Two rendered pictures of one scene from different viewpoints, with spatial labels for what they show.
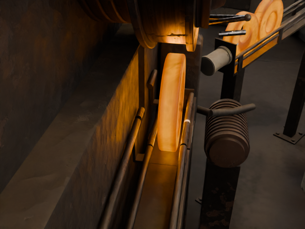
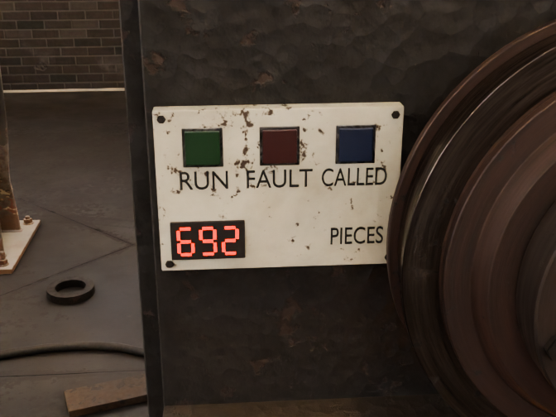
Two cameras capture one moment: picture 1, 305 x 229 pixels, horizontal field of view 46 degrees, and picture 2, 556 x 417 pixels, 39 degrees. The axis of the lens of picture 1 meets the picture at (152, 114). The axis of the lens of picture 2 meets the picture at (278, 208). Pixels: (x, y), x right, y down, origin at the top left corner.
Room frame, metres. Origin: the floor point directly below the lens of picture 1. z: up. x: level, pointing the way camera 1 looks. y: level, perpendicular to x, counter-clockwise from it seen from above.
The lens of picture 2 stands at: (0.09, -0.66, 1.43)
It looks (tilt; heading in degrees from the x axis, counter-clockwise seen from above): 21 degrees down; 77
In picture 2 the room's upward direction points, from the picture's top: straight up
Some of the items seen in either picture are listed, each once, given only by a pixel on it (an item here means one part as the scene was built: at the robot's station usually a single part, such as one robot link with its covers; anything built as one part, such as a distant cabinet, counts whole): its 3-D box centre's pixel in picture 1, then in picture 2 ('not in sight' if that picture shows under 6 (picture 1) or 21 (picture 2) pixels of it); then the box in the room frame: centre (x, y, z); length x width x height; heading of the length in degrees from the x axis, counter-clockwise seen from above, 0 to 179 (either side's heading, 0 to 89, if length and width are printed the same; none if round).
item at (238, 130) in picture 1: (218, 180); not in sight; (0.90, -0.23, 0.27); 0.22 x 0.13 x 0.53; 171
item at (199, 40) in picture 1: (178, 80); not in sight; (0.83, -0.07, 0.68); 0.11 x 0.08 x 0.24; 81
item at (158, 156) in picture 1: (171, 136); not in sight; (0.61, -0.04, 0.66); 0.19 x 0.07 x 0.01; 171
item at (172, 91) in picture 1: (172, 102); not in sight; (0.59, -0.04, 0.75); 0.18 x 0.03 x 0.18; 171
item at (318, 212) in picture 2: not in sight; (279, 188); (0.27, 0.12, 1.15); 0.26 x 0.02 x 0.18; 171
